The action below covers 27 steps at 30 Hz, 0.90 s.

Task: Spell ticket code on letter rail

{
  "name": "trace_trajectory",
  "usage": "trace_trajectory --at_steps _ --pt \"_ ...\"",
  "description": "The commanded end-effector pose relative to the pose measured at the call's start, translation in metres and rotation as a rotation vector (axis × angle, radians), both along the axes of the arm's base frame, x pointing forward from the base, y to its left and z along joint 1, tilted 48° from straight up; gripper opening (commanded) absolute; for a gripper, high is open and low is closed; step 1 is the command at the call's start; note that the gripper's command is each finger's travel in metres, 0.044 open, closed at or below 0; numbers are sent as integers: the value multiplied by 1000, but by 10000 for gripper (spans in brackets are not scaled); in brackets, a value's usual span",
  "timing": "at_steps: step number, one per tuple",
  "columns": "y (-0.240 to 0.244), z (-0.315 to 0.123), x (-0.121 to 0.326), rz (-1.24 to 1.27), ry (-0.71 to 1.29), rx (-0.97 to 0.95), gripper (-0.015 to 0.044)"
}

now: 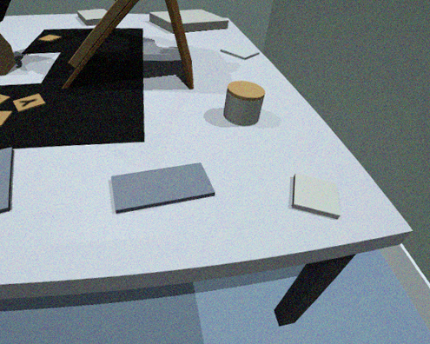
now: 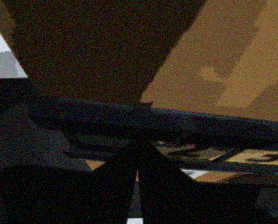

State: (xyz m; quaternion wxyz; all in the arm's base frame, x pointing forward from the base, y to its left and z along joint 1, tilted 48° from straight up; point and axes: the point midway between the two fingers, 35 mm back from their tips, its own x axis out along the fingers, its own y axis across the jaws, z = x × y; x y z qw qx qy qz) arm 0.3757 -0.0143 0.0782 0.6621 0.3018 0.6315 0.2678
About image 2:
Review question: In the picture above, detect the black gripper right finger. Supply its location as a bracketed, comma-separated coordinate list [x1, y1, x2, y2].
[138, 140, 278, 224]

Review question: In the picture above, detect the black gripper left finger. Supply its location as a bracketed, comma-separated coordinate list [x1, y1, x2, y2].
[0, 139, 141, 224]

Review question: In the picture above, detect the white paper ticket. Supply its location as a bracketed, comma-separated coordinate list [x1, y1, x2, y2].
[181, 169, 208, 178]

